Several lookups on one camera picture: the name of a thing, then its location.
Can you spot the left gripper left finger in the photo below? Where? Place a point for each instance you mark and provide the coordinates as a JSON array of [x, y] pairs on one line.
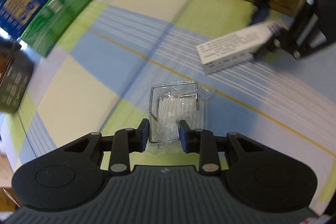
[[126, 141]]

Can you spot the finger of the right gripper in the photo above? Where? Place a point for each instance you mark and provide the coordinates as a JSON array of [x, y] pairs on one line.
[[277, 41], [259, 15]]

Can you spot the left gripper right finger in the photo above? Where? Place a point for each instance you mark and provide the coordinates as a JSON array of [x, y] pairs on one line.
[[203, 143]]

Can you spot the white medicine box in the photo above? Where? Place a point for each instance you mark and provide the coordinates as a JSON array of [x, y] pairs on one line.
[[236, 47]]

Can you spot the clear bag with wire hooks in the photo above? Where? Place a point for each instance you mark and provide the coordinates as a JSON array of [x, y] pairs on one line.
[[169, 104]]

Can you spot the checkered tablecloth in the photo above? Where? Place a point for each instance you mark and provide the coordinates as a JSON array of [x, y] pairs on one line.
[[99, 75]]

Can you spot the black instant meal bowl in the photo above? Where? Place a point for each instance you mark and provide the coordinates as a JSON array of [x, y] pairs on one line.
[[16, 71]]

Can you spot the green shrink-wrapped box pack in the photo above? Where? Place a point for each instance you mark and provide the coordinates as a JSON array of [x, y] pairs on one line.
[[50, 23]]

